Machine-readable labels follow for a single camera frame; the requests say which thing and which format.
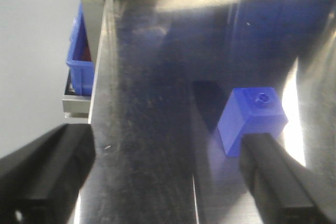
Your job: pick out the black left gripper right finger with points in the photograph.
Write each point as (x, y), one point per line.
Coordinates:
(284, 191)

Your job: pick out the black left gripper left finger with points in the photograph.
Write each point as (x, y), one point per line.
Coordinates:
(40, 181)

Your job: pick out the blue rectangular plastic part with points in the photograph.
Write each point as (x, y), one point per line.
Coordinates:
(249, 111)

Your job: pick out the small blue bin lower shelf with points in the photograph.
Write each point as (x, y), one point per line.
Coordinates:
(79, 59)

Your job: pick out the stainless steel shelf rack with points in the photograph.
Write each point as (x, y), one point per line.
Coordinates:
(164, 70)

